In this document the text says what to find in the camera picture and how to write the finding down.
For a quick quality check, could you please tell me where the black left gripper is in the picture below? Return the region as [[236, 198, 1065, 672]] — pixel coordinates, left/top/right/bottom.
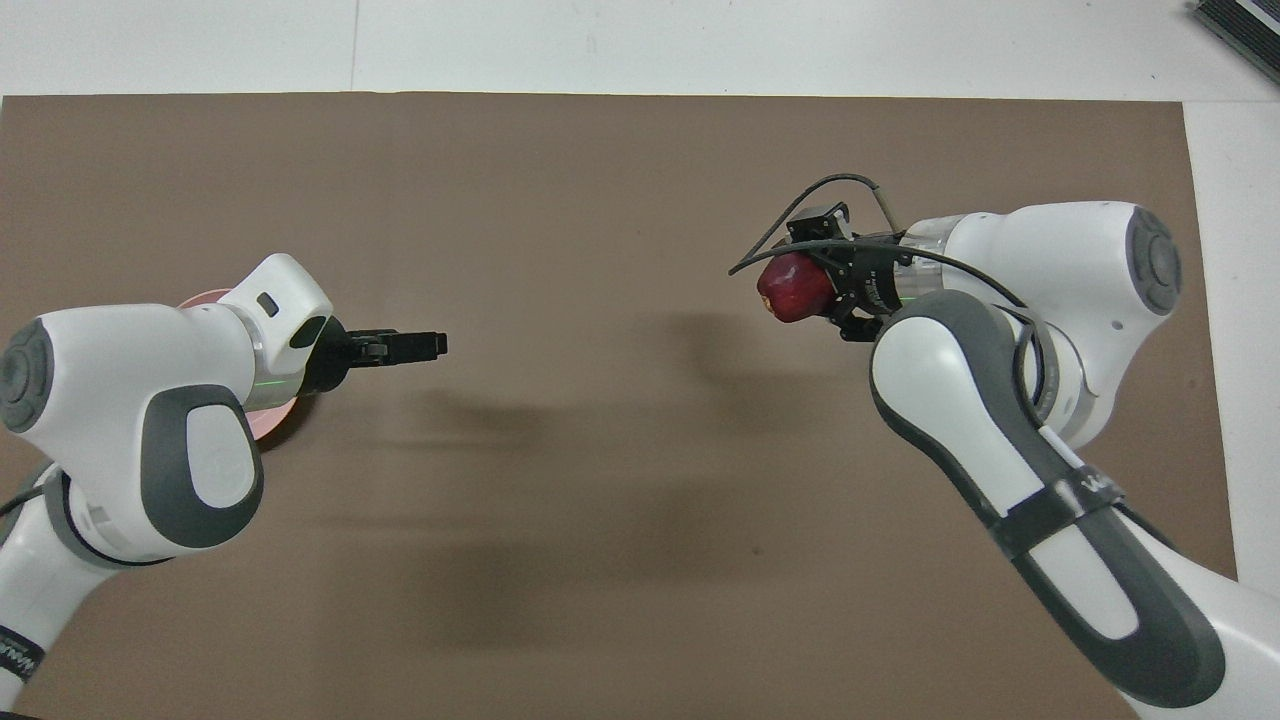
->
[[300, 318, 448, 396]]

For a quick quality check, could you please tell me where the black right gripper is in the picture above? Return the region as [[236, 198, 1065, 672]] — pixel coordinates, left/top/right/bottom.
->
[[787, 203, 916, 343]]

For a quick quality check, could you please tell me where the dark red apple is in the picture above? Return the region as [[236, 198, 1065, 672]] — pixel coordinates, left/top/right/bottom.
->
[[757, 252, 837, 324]]

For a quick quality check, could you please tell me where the pink plate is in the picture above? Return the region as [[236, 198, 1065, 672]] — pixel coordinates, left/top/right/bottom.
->
[[177, 287, 303, 442]]

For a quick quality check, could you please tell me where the brown table mat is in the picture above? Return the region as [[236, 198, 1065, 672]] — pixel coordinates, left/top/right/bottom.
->
[[0, 93, 1241, 720]]

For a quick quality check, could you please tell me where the grey ribbed device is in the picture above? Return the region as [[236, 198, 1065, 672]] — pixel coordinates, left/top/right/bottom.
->
[[1187, 0, 1280, 87]]

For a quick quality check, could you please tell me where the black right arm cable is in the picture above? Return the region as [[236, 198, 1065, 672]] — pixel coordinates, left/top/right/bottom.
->
[[728, 174, 1033, 311]]

